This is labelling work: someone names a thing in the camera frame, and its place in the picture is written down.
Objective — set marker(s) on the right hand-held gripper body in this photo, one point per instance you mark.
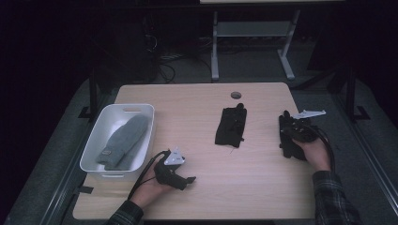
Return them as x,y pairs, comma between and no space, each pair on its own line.
302,131

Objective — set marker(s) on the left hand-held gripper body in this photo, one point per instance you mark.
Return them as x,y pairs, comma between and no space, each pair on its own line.
170,172

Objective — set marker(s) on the black glove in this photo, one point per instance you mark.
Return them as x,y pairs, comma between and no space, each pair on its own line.
231,126
289,148

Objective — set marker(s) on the grey mitten with label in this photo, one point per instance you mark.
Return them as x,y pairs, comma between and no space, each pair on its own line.
125,137

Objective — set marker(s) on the white plastic bin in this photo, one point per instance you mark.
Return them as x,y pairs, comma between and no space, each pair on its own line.
94,150

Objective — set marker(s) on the person's right hand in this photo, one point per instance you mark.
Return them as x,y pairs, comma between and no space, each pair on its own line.
316,153

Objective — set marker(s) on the person's left hand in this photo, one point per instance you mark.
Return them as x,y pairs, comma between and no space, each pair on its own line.
150,189

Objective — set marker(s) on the black metal stand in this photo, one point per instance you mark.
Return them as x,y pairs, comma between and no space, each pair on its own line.
352,93
93,93

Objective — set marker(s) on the white metal table frame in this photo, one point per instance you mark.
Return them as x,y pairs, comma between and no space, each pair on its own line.
250,28

